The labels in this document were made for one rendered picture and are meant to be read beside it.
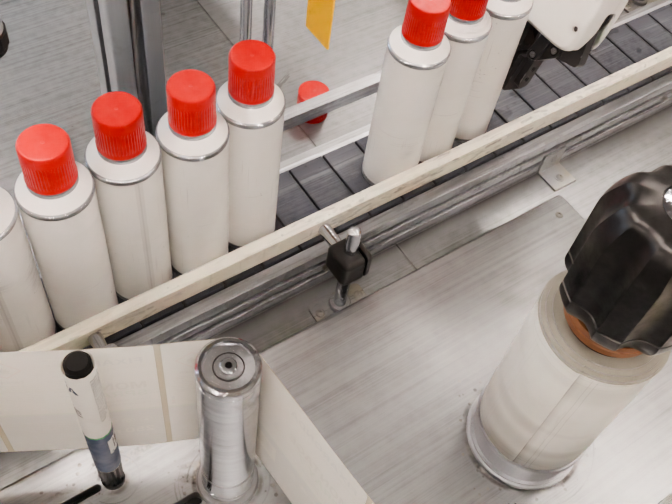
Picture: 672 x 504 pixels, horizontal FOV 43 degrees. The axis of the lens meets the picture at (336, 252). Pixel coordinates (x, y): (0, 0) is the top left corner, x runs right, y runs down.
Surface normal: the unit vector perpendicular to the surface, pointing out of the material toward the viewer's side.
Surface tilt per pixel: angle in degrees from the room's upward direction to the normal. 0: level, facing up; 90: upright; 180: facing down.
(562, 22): 69
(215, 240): 90
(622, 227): 61
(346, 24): 0
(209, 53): 0
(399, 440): 0
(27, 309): 90
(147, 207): 90
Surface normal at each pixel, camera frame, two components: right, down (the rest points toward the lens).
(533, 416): -0.64, 0.56
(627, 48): 0.11, -0.56
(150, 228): 0.61, 0.69
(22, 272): 0.86, 0.47
